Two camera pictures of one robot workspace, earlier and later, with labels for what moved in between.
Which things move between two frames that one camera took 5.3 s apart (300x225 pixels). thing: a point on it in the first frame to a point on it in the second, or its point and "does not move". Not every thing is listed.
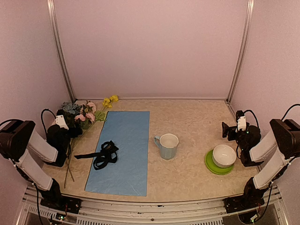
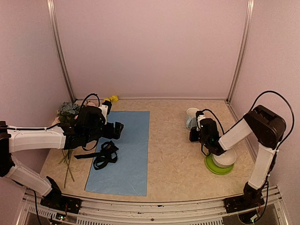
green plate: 214,168 does not move
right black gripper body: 242,144 to 203,138
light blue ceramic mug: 168,143 to 191,119
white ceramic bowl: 224,156 does not move
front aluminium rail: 152,211 does not move
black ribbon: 107,155 does not move
